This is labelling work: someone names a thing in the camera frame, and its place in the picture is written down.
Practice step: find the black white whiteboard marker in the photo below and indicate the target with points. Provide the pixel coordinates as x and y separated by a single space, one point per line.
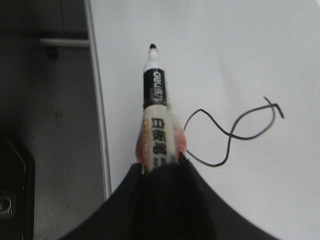
161 137

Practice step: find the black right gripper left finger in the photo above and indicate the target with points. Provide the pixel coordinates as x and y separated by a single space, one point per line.
112 221

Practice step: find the white glossy whiteboard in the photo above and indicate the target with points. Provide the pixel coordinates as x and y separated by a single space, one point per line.
226 57

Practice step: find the white horizontal wall rail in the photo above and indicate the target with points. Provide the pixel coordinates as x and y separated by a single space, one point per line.
64 42

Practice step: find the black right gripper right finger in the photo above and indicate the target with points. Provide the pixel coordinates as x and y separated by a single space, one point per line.
177 204

